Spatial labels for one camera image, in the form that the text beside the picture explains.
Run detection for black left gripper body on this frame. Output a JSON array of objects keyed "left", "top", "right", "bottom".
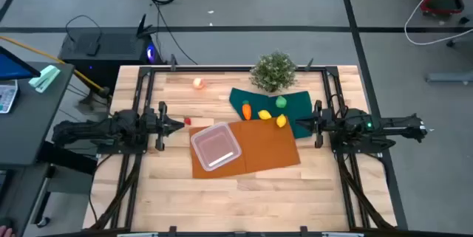
[{"left": 146, "top": 100, "right": 169, "bottom": 152}]

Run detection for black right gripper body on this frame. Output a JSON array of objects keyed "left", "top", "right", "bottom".
[{"left": 313, "top": 100, "right": 333, "bottom": 148}]

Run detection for orange toy carrot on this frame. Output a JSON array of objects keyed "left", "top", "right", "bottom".
[{"left": 242, "top": 100, "right": 253, "bottom": 121}]

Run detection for clear plastic tupperware container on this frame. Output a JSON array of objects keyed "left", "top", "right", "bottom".
[{"left": 190, "top": 121, "right": 243, "bottom": 173}]

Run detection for orange cloth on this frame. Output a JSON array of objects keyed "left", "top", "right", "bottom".
[{"left": 188, "top": 117, "right": 302, "bottom": 179}]

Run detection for dark green cloth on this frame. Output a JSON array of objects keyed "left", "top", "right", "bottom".
[{"left": 228, "top": 87, "right": 315, "bottom": 140}]

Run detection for small green potted plant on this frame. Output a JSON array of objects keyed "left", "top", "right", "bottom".
[{"left": 249, "top": 50, "right": 299, "bottom": 93}]

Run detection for yellow pole with black base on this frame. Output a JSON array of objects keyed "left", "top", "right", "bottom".
[{"left": 0, "top": 35, "right": 112, "bottom": 114}]

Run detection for black computer tower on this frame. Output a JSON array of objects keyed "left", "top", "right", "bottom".
[{"left": 58, "top": 26, "right": 166, "bottom": 83}]

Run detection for black wifi antenna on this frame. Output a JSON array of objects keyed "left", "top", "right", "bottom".
[{"left": 135, "top": 13, "right": 159, "bottom": 39}]

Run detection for small black adapter box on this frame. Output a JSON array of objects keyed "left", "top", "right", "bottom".
[{"left": 86, "top": 41, "right": 101, "bottom": 57}]

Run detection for mint green stapler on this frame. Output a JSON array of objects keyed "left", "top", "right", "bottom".
[{"left": 28, "top": 64, "right": 61, "bottom": 94}]

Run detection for dark grey desk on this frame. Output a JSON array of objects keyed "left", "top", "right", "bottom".
[{"left": 0, "top": 61, "right": 75, "bottom": 170}]

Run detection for grey table leg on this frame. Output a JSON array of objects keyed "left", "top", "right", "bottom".
[{"left": 424, "top": 70, "right": 473, "bottom": 85}]

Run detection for black caster wheel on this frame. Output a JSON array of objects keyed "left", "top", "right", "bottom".
[{"left": 35, "top": 216, "right": 52, "bottom": 230}]

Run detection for white calculator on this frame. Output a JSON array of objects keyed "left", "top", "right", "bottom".
[{"left": 0, "top": 79, "right": 19, "bottom": 114}]

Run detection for black computer monitor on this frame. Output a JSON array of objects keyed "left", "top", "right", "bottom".
[{"left": 0, "top": 46, "right": 41, "bottom": 82}]

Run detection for black metal table frame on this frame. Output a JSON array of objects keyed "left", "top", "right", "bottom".
[{"left": 90, "top": 65, "right": 398, "bottom": 237}]

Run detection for long white cable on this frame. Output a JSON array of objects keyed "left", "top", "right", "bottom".
[{"left": 404, "top": 0, "right": 473, "bottom": 46}]

